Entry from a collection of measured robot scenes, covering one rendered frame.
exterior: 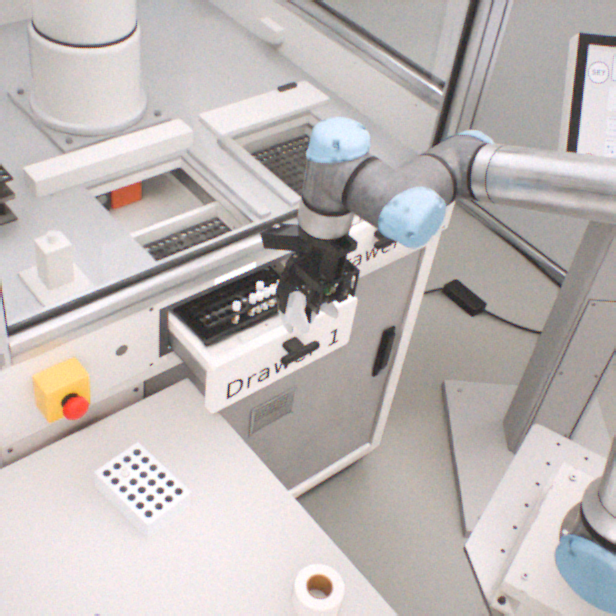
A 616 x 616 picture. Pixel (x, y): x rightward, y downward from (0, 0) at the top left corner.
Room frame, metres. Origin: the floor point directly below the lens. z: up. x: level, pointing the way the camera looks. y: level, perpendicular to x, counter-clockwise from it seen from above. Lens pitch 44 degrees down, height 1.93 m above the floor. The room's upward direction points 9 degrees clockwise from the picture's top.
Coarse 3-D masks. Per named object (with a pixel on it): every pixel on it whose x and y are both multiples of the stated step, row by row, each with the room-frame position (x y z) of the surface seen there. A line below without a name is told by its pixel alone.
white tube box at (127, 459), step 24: (120, 456) 0.81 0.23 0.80; (144, 456) 0.81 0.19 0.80; (96, 480) 0.77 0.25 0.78; (120, 480) 0.76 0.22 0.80; (144, 480) 0.77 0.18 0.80; (168, 480) 0.78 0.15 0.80; (120, 504) 0.73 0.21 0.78; (144, 504) 0.73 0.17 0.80; (168, 504) 0.74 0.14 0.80; (144, 528) 0.70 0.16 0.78
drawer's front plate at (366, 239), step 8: (360, 224) 1.29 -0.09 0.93; (368, 224) 1.30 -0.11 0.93; (352, 232) 1.27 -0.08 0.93; (360, 232) 1.28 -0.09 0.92; (368, 232) 1.29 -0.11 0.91; (360, 240) 1.28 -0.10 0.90; (368, 240) 1.29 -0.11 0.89; (376, 240) 1.31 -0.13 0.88; (360, 248) 1.28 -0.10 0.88; (368, 248) 1.30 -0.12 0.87; (392, 248) 1.35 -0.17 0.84; (400, 248) 1.36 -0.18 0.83; (352, 256) 1.27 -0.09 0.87; (368, 256) 1.30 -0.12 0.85; (376, 256) 1.32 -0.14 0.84; (384, 256) 1.33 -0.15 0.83; (360, 264) 1.29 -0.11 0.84; (368, 264) 1.31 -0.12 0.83
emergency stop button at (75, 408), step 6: (78, 396) 0.83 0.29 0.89; (66, 402) 0.83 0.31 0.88; (72, 402) 0.82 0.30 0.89; (78, 402) 0.82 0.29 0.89; (84, 402) 0.83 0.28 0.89; (66, 408) 0.81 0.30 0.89; (72, 408) 0.81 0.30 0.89; (78, 408) 0.82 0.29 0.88; (84, 408) 0.82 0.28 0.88; (66, 414) 0.81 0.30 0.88; (72, 414) 0.81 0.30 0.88; (78, 414) 0.82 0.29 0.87; (84, 414) 0.82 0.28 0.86
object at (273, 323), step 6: (276, 318) 1.10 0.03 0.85; (264, 324) 1.08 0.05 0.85; (270, 324) 1.08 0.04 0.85; (276, 324) 1.09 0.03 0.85; (282, 324) 1.10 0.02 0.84; (252, 330) 1.06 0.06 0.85; (258, 330) 1.07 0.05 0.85; (264, 330) 1.07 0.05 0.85; (270, 330) 1.08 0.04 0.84; (240, 336) 1.05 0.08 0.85; (246, 336) 1.05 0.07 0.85; (252, 336) 1.05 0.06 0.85; (258, 336) 1.06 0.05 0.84; (240, 342) 1.04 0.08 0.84; (246, 342) 1.04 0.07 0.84
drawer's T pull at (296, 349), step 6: (288, 342) 0.99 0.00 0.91; (294, 342) 0.99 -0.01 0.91; (300, 342) 0.99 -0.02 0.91; (312, 342) 1.00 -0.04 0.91; (318, 342) 1.00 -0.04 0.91; (288, 348) 0.98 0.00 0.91; (294, 348) 0.98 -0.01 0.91; (300, 348) 0.98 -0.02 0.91; (306, 348) 0.98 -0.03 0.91; (312, 348) 0.99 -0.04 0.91; (318, 348) 1.00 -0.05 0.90; (288, 354) 0.96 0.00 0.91; (294, 354) 0.96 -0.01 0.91; (300, 354) 0.97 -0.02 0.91; (306, 354) 0.98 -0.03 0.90; (282, 360) 0.95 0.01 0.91; (288, 360) 0.95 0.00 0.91; (294, 360) 0.96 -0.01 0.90
